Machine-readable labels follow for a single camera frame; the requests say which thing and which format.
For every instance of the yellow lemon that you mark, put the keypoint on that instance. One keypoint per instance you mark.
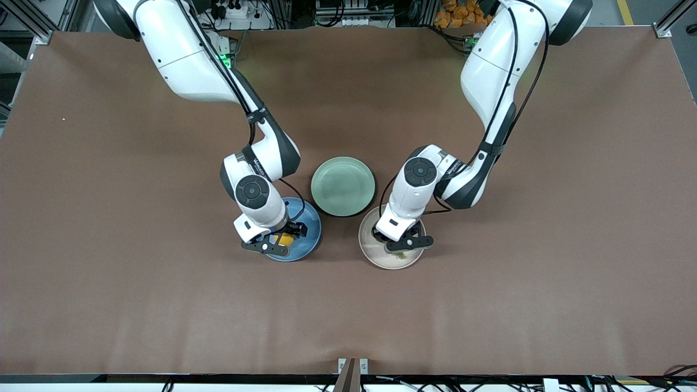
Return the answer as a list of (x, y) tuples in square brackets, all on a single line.
[(284, 238)]

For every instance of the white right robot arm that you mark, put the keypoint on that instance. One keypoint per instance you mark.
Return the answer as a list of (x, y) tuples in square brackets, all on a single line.
[(190, 60)]

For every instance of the pile of orange packets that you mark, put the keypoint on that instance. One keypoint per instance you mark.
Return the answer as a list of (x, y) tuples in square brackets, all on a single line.
[(454, 13)]

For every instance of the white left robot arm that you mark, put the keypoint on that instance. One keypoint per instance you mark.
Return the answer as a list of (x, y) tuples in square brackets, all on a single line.
[(490, 71)]

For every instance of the white power strip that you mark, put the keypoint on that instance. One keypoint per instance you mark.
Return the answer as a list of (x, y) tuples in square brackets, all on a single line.
[(231, 10)]

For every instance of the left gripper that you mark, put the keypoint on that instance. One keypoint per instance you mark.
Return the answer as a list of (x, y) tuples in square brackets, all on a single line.
[(377, 235)]

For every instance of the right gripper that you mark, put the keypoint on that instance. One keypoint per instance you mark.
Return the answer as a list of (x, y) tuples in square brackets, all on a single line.
[(287, 229)]

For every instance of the light green plate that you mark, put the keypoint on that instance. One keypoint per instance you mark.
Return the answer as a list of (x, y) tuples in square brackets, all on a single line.
[(343, 186)]

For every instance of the small white box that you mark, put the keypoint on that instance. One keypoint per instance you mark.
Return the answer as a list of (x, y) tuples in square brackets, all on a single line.
[(551, 385)]

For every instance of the metal bracket with brown post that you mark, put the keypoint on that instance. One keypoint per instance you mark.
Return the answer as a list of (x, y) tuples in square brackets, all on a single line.
[(351, 375)]

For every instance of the beige plate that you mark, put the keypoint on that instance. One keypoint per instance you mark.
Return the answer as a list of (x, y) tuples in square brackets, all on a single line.
[(381, 258)]

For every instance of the brown table cover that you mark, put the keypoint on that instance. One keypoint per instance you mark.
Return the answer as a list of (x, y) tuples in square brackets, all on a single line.
[(163, 305)]

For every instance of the blue plate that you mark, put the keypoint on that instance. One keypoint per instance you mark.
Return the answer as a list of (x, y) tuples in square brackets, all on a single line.
[(307, 239)]

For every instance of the green lettuce leaf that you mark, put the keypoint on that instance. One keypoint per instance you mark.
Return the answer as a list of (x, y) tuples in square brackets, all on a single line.
[(400, 253)]

